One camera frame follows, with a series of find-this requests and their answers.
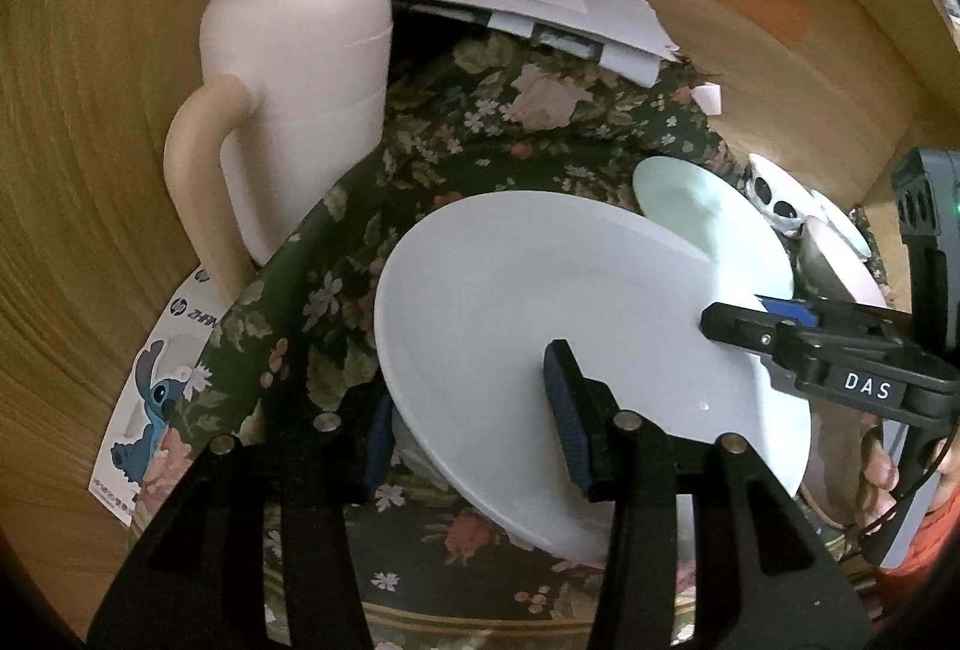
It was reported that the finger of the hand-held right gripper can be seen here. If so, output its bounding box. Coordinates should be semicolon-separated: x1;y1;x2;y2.
756;294;931;344
700;301;960;430

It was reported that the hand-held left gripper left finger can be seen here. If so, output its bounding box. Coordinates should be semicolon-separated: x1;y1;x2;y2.
86;391;396;650

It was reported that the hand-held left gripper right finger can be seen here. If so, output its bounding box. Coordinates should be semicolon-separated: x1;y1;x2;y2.
544;339;875;650

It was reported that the large white plate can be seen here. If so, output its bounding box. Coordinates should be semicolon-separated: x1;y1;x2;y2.
373;190;815;561

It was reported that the small pale green plate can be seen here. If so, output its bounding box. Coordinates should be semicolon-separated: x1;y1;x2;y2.
632;155;796;306

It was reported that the person's right hand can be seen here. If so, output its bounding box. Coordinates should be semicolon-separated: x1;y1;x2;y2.
859;426;901;493

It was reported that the white black patterned bowl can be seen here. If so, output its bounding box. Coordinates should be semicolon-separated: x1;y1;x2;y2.
742;154;818;239

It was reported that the cartoon printed white box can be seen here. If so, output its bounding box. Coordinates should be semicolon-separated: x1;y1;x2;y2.
88;260;226;527

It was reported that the dark floral tablecloth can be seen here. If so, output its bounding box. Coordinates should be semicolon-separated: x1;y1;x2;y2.
161;31;893;628

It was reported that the white pitcher with beige handle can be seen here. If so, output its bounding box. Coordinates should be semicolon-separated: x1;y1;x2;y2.
163;0;396;314

